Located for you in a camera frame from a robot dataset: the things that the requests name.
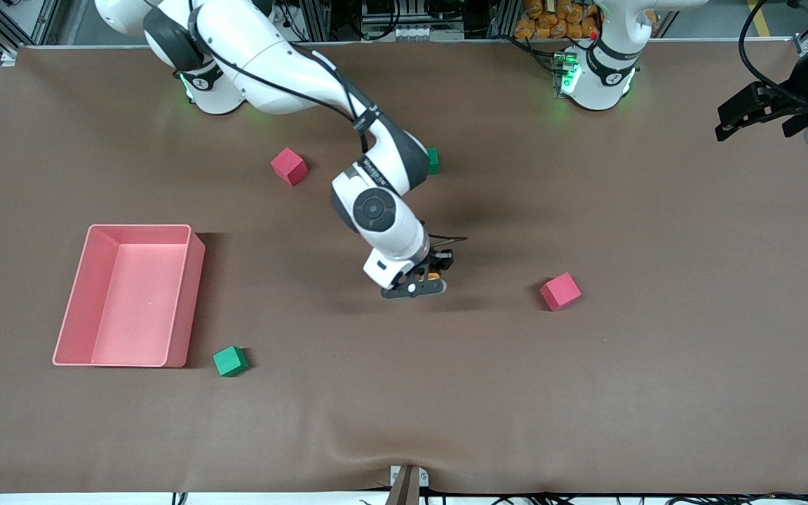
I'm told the camera stand post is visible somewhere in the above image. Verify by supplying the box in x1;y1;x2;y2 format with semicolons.
386;464;430;505

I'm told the black equipment box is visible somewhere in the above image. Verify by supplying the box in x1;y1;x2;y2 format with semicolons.
362;0;422;18

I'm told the pink plastic tray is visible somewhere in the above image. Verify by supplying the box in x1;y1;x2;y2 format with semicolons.
52;224;206;368

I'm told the orange toy pile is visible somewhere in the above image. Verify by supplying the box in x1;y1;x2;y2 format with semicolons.
514;0;601;41

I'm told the pink foam cube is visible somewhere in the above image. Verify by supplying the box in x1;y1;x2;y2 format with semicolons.
539;272;583;312
270;147;309;187

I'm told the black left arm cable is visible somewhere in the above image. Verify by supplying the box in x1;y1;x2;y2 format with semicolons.
737;0;808;102

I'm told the aluminium frame post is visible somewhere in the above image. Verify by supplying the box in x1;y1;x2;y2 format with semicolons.
297;0;331;41
488;0;517;39

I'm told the brown table mat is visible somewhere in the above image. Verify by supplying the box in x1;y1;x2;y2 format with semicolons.
0;41;808;495

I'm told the white power strip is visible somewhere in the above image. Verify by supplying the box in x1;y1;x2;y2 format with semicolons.
389;25;448;41

